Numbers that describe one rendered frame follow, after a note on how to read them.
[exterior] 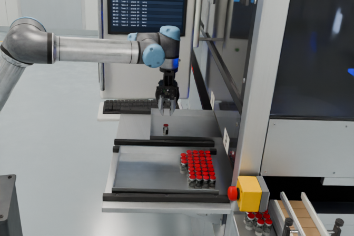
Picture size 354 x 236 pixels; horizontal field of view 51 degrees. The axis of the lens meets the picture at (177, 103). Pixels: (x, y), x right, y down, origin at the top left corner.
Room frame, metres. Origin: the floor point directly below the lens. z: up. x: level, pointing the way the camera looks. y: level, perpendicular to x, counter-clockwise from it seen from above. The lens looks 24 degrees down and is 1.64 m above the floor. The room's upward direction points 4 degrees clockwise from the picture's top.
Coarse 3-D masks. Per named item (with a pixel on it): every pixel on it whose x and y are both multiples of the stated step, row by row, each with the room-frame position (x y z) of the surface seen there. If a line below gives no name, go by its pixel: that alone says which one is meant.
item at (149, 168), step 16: (128, 160) 1.15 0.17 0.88; (144, 160) 1.16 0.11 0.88; (160, 160) 1.16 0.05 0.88; (176, 160) 1.17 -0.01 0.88; (128, 176) 1.05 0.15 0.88; (144, 176) 1.05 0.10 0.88; (160, 176) 1.06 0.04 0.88; (176, 176) 1.07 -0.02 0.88; (112, 192) 0.94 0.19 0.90; (128, 192) 0.94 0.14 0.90; (144, 192) 0.95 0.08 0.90; (160, 192) 0.95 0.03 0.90; (176, 192) 0.95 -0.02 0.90; (192, 192) 0.96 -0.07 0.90; (208, 192) 0.96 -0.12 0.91
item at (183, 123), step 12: (156, 120) 1.49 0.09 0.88; (168, 120) 1.50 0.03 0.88; (180, 120) 1.50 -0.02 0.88; (192, 120) 1.51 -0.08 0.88; (204, 120) 1.52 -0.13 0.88; (156, 132) 1.38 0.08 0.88; (168, 132) 1.38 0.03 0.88; (180, 132) 1.39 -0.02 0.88; (192, 132) 1.40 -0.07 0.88; (204, 132) 1.40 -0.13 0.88; (216, 132) 1.41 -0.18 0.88; (216, 144) 1.31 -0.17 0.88
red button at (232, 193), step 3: (231, 186) 0.85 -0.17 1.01; (234, 186) 0.85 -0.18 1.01; (228, 189) 0.85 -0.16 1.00; (231, 189) 0.84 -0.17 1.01; (234, 189) 0.84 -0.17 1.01; (228, 192) 0.84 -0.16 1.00; (231, 192) 0.83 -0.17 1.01; (234, 192) 0.83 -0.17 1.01; (237, 192) 0.84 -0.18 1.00; (228, 195) 0.84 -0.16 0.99; (231, 195) 0.83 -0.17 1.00; (234, 195) 0.83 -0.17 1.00; (231, 198) 0.83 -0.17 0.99; (234, 198) 0.82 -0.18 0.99
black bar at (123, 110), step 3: (123, 111) 1.54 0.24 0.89; (126, 111) 1.54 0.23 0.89; (129, 111) 1.54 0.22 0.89; (132, 111) 1.54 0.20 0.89; (135, 111) 1.54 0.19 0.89; (138, 111) 1.54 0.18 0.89; (141, 111) 1.54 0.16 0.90; (144, 111) 1.55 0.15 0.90; (147, 111) 1.55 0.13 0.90; (150, 111) 1.55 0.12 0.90
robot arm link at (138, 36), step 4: (128, 36) 1.29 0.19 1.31; (132, 36) 1.28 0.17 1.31; (136, 36) 1.28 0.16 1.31; (140, 36) 1.28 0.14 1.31; (144, 36) 1.26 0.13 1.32; (148, 36) 1.27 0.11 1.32; (152, 36) 1.30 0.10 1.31; (156, 36) 1.30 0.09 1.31; (128, 40) 1.30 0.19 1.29; (132, 40) 1.27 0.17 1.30; (136, 40) 1.27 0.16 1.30; (140, 40) 1.25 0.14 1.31; (156, 40) 1.29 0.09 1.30; (160, 44) 1.29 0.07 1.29
